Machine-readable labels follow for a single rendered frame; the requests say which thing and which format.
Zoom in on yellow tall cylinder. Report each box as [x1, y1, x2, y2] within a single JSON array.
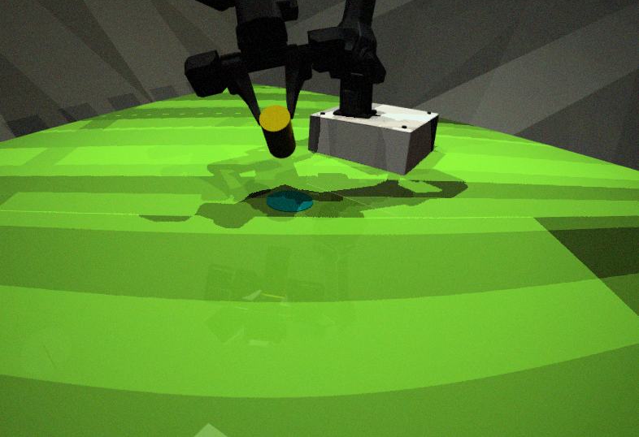
[[259, 105, 296, 158]]

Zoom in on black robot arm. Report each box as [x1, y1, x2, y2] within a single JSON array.
[[195, 0, 386, 119]]

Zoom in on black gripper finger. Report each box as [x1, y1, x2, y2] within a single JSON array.
[[284, 47, 312, 119], [220, 59, 261, 126]]

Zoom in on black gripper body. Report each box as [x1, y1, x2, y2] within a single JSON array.
[[185, 27, 346, 97]]

